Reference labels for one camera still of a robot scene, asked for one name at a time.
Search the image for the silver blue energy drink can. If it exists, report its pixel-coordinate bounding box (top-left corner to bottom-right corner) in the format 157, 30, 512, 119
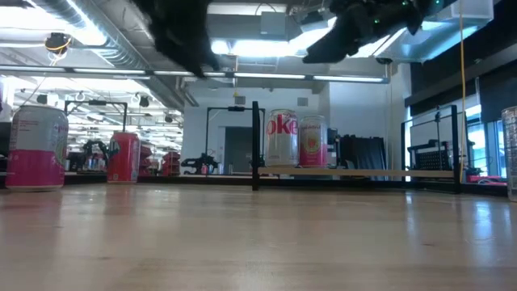
500, 105, 517, 202

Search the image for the black folded panel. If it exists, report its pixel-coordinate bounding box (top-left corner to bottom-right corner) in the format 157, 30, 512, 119
338, 135, 388, 182

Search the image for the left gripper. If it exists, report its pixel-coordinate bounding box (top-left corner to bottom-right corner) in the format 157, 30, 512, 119
132, 0, 222, 78

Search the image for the black aluminium table frame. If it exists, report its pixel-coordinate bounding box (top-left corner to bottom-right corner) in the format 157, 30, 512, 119
0, 171, 510, 198

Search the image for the red storage rack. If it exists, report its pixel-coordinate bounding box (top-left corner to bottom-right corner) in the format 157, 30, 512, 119
161, 150, 182, 177
139, 144, 154, 177

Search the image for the silver spiral ceiling duct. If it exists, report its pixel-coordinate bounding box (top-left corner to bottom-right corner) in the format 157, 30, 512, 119
32, 0, 191, 110

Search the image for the bright ceiling light panel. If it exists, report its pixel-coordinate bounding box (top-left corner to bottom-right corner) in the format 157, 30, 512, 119
209, 38, 324, 57

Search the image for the pink raspberry sparkling water can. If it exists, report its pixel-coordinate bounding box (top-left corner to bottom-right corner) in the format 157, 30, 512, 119
298, 115, 329, 168
5, 104, 69, 192

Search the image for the black perforated machine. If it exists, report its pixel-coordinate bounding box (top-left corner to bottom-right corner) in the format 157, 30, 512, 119
406, 139, 460, 173

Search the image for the horizontal silver overhead bar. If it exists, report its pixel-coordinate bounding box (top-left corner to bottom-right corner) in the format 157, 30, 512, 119
0, 64, 391, 84

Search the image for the black hanging ceiling camera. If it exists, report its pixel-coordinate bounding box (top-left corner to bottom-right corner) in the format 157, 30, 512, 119
44, 32, 73, 56

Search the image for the red tray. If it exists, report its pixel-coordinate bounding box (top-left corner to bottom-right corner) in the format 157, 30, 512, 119
466, 174, 508, 186

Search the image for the red cola can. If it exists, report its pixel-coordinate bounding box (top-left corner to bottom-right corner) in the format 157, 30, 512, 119
107, 131, 141, 185

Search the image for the grey ceiling box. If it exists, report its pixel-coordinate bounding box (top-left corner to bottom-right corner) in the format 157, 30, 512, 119
260, 11, 288, 36

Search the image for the black background station frame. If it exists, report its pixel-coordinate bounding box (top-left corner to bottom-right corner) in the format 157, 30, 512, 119
204, 105, 267, 175

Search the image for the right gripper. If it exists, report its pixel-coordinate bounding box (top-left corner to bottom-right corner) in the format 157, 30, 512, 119
302, 0, 391, 65

